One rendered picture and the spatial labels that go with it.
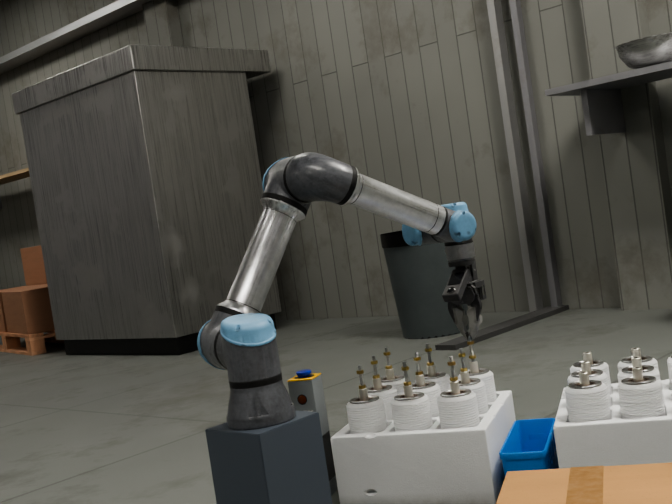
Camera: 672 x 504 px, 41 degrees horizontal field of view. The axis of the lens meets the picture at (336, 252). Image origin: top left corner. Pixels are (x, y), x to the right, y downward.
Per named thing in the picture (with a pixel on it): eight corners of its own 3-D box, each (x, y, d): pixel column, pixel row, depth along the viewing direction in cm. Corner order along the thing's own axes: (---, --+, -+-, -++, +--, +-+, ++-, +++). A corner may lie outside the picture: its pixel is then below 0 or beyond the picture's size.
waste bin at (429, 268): (494, 324, 491) (479, 220, 489) (436, 341, 463) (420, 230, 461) (435, 324, 527) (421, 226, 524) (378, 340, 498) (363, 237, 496)
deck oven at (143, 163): (309, 322, 633) (268, 49, 625) (178, 357, 551) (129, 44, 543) (180, 326, 736) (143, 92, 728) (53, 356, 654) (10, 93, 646)
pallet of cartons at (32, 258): (166, 326, 749) (151, 228, 745) (43, 355, 668) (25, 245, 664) (71, 330, 853) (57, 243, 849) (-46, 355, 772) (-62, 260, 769)
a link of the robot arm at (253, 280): (206, 361, 200) (296, 143, 212) (185, 356, 213) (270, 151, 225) (253, 380, 205) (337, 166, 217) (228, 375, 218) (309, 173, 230)
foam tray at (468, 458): (496, 505, 211) (485, 429, 210) (340, 509, 225) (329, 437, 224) (520, 454, 248) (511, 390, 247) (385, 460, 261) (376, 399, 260)
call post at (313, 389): (329, 498, 235) (311, 380, 233) (304, 498, 237) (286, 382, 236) (338, 488, 241) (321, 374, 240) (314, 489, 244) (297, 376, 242)
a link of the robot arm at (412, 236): (420, 215, 228) (456, 209, 233) (397, 218, 237) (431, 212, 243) (425, 246, 228) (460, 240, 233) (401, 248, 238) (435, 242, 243)
